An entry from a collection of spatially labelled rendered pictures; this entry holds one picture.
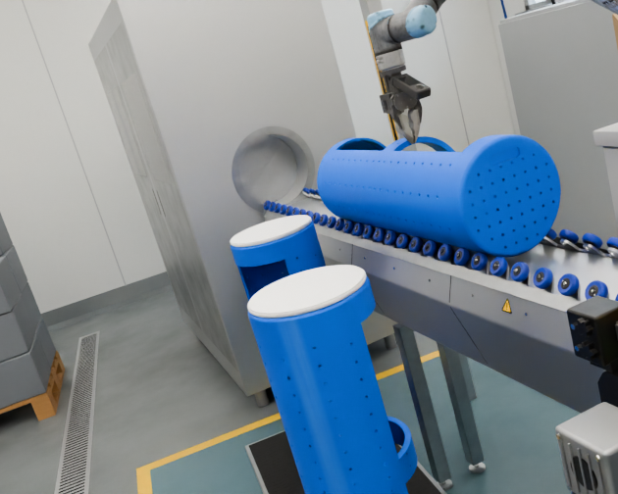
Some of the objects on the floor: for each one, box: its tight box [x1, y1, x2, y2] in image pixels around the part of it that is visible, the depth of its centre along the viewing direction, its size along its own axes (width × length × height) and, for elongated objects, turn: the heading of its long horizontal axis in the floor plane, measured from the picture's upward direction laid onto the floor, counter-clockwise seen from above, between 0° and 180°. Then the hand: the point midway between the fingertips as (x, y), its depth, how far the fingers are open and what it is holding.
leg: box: [437, 342, 486, 473], centre depth 242 cm, size 6×6×63 cm
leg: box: [392, 323, 452, 491], centre depth 238 cm, size 6×6×63 cm
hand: (413, 138), depth 195 cm, fingers closed, pressing on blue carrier
